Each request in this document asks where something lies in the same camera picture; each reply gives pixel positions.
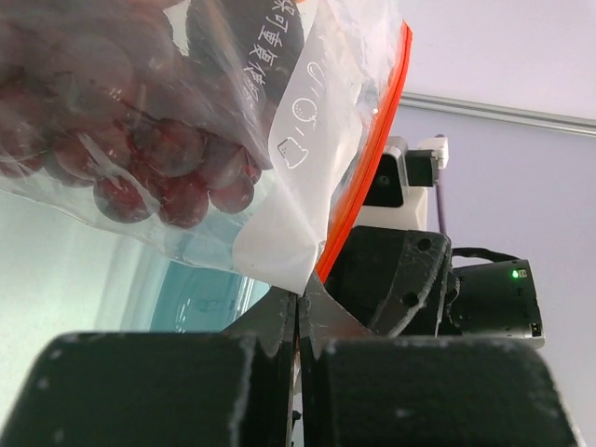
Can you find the clear zip top bag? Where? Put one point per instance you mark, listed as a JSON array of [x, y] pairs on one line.
[[327, 77]]

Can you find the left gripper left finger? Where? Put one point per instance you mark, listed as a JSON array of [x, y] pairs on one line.
[[228, 388]]

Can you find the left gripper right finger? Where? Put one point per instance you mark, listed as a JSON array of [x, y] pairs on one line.
[[364, 390]]

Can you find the teal plastic bin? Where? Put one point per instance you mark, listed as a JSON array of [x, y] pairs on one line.
[[203, 300]]

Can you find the right aluminium frame post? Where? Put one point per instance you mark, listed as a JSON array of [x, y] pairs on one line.
[[516, 116]]

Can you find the purple fake grape bunch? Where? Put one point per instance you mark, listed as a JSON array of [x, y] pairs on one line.
[[115, 112]]

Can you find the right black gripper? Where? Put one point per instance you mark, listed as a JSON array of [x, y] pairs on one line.
[[394, 283]]

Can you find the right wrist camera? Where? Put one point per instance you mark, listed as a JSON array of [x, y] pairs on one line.
[[398, 196]]

